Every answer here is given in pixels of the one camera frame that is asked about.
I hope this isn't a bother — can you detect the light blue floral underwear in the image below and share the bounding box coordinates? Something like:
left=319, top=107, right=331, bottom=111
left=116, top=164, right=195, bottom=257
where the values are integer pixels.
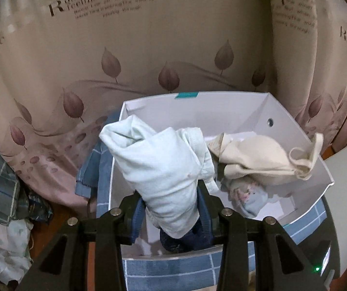
left=220, top=177, right=269, bottom=218

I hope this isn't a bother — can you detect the leaf printed curtain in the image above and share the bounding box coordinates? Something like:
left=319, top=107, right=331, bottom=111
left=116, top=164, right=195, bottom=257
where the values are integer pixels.
left=0, top=0, right=347, bottom=213

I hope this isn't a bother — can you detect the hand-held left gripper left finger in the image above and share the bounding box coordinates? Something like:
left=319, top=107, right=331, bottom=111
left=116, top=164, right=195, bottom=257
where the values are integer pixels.
left=16, top=194, right=147, bottom=291

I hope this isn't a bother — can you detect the dark patterned cloth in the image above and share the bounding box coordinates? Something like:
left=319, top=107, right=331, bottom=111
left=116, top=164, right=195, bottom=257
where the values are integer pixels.
left=25, top=192, right=53, bottom=222

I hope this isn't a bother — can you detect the white printed cloth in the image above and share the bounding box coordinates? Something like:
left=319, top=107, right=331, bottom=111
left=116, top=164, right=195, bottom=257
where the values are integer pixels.
left=0, top=215, right=34, bottom=282

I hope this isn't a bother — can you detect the cream underwear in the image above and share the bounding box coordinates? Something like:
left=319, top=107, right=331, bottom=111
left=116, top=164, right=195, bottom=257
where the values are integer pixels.
left=207, top=132, right=325, bottom=186

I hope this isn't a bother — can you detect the navy knit cloth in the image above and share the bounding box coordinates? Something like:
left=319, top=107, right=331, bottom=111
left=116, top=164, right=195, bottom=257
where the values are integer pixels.
left=160, top=218, right=215, bottom=253

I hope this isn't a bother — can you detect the white board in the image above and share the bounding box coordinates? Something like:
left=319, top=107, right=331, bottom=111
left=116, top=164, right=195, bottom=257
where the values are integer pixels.
left=322, top=146, right=347, bottom=190

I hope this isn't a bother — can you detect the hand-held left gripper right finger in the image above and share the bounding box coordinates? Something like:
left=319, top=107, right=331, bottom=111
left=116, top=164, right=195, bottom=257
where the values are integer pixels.
left=196, top=179, right=329, bottom=291

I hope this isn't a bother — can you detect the white cardboard box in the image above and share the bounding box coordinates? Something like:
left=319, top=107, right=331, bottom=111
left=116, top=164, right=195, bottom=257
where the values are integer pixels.
left=108, top=91, right=335, bottom=259

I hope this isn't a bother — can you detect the blue checked sheet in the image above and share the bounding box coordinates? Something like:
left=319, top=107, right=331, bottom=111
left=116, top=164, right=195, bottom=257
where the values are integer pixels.
left=75, top=139, right=329, bottom=291

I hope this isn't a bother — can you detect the pale mint underwear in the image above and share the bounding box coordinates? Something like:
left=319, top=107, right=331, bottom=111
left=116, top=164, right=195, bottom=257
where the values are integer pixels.
left=99, top=115, right=219, bottom=239

